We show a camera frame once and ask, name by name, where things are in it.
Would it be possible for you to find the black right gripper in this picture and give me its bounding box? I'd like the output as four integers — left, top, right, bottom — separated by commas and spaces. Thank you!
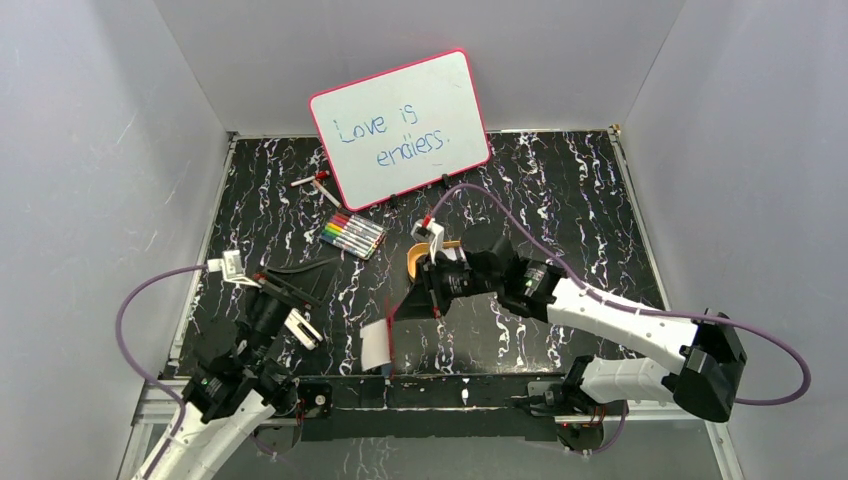
394, 251, 501, 319

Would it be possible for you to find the red card holder wallet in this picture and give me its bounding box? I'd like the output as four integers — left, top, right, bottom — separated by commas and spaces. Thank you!
360, 297, 395, 379

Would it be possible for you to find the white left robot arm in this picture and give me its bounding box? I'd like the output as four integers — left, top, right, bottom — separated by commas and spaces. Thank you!
134, 250, 341, 479

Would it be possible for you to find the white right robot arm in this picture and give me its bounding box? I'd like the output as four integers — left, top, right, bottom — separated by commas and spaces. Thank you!
393, 239, 747, 423

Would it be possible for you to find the orange card tray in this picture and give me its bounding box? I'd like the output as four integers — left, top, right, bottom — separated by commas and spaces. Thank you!
406, 240, 463, 285

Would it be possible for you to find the white whiteboard eraser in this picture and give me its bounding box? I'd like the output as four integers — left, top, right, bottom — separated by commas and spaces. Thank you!
284, 308, 324, 350

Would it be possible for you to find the pack of coloured markers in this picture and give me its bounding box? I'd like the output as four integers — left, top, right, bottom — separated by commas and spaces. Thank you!
320, 213, 386, 260

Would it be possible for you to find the white marker pen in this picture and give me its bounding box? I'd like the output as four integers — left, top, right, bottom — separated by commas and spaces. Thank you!
312, 179, 341, 208

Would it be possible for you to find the red capped white marker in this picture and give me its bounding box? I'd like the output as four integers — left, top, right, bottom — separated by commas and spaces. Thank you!
290, 170, 330, 188

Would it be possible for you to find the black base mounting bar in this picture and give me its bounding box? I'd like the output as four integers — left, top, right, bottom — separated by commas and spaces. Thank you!
235, 374, 627, 452

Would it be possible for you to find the pink framed whiteboard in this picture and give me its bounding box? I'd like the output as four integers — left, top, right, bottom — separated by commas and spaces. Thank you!
309, 49, 491, 212

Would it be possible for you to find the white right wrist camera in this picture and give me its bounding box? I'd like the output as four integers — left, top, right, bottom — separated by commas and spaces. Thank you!
411, 215, 445, 265

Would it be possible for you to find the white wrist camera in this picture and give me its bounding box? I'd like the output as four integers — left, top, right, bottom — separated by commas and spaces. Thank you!
206, 249, 260, 288
411, 215, 445, 265

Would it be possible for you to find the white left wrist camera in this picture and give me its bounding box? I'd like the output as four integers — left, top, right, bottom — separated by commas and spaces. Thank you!
206, 249, 260, 288

